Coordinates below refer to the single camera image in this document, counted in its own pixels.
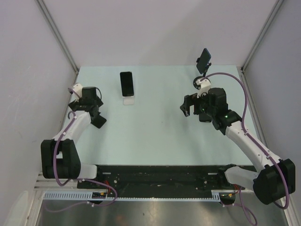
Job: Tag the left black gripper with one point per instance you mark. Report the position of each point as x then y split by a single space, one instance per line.
77 103

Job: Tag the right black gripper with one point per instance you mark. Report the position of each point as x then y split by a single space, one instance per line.
192 100

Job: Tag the black round base stand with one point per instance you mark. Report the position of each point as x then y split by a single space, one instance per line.
203 74

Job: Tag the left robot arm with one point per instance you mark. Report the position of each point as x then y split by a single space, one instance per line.
59 156

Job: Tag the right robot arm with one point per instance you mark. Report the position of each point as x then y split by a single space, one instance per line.
274 178

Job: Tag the black folding phone stand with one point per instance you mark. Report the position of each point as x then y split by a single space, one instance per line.
98 121

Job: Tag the white phone stand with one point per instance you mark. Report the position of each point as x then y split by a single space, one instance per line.
128 100

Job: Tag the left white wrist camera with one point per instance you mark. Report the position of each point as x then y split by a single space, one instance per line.
77 90

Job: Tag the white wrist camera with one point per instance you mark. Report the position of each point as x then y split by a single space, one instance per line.
205 86
77 90

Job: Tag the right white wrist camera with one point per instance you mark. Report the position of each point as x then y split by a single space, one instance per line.
205 86

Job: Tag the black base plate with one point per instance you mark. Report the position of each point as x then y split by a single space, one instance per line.
164 181

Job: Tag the grey slotted cable duct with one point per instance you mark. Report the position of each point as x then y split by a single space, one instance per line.
97 196

